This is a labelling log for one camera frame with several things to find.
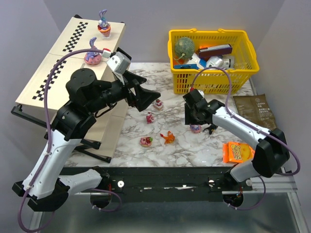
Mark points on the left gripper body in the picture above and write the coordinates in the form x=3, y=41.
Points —
x=131, y=88

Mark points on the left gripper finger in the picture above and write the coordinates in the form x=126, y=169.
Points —
x=144, y=98
x=134, y=79

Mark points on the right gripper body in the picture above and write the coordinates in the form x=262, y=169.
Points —
x=210, y=127

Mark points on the purple bunny pink donut toy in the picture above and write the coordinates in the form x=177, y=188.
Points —
x=195, y=128

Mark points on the purple bunny cupcake toy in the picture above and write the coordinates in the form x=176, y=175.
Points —
x=103, y=26

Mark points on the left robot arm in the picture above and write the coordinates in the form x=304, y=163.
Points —
x=43, y=189

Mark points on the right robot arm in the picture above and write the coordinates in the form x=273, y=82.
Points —
x=270, y=147

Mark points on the beige tiered shelf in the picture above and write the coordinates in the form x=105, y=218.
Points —
x=101, y=140

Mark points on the strawberry cake slice toy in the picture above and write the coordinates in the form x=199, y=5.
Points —
x=158, y=104

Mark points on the pink bear toy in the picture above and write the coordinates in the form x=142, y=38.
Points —
x=150, y=118

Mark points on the black dragon toy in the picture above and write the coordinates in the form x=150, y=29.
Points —
x=210, y=129

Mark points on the yellow plastic basket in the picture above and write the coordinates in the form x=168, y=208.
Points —
x=211, y=78

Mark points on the orange dragon toy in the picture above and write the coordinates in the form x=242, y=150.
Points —
x=169, y=139

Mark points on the strawberry tart toy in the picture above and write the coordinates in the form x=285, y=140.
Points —
x=146, y=141

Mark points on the blue box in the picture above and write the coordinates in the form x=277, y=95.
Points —
x=186, y=66

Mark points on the orange snack box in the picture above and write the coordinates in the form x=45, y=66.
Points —
x=234, y=152

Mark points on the white bottle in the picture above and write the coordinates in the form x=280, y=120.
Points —
x=228, y=61

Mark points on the brown coffee bag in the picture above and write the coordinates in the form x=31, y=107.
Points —
x=256, y=109

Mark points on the green melon ball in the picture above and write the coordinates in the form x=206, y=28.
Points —
x=184, y=48

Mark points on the purple box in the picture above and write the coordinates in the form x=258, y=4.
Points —
x=215, y=50

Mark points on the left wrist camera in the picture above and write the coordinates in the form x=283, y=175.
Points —
x=118, y=63

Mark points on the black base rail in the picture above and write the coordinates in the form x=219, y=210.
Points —
x=168, y=184

